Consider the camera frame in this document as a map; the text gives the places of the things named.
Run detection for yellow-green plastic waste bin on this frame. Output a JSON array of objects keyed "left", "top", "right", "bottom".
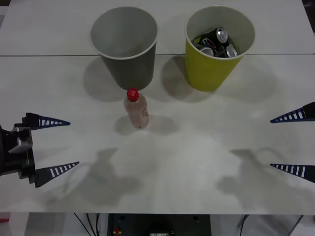
[{"left": 185, "top": 5, "right": 256, "bottom": 92}]

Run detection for clear bottle with red cap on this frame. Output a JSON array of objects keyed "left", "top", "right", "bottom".
[{"left": 124, "top": 88, "right": 150, "bottom": 130}]

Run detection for grey plastic waste bin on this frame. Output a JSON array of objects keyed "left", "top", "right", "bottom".
[{"left": 90, "top": 6, "right": 158, "bottom": 91}]

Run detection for black cable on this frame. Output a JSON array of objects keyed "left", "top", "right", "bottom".
[
  {"left": 73, "top": 212, "right": 91, "bottom": 236},
  {"left": 94, "top": 213, "right": 101, "bottom": 236},
  {"left": 236, "top": 214, "right": 250, "bottom": 236},
  {"left": 86, "top": 213, "right": 95, "bottom": 236}
]

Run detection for black can with silver top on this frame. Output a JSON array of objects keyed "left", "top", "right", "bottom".
[
  {"left": 224, "top": 44, "right": 239, "bottom": 58},
  {"left": 203, "top": 26, "right": 229, "bottom": 44},
  {"left": 198, "top": 45, "right": 215, "bottom": 57}
]

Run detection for dark robot base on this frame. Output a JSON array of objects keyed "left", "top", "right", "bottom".
[{"left": 107, "top": 213, "right": 212, "bottom": 236}]

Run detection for black can with green print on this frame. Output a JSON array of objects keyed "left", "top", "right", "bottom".
[{"left": 192, "top": 34, "right": 207, "bottom": 46}]

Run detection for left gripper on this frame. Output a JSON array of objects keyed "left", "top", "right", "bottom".
[{"left": 0, "top": 112, "right": 80, "bottom": 189}]

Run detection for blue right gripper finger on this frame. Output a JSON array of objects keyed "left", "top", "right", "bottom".
[
  {"left": 270, "top": 163, "right": 315, "bottom": 184},
  {"left": 269, "top": 101, "right": 315, "bottom": 124}
]

